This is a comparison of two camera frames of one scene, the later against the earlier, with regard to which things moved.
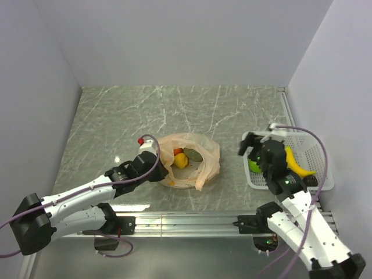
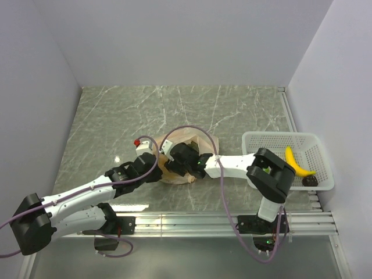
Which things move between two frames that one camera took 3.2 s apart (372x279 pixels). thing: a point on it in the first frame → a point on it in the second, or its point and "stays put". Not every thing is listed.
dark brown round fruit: [310, 181] stays put
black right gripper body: [261, 165] → [175, 167]
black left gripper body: [156, 175] stays put
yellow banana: [294, 167] stays put
